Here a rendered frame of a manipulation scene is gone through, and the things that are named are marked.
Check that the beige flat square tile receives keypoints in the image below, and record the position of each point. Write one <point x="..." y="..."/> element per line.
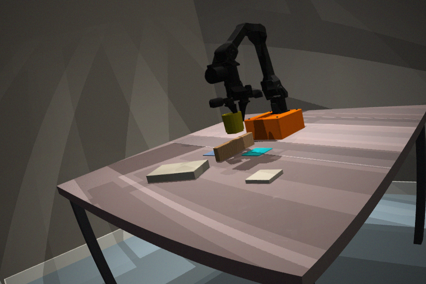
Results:
<point x="264" y="176"/>

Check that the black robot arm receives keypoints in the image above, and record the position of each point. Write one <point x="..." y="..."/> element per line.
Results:
<point x="224" y="67"/>

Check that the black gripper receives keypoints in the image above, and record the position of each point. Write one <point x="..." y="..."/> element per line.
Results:
<point x="218" y="102"/>

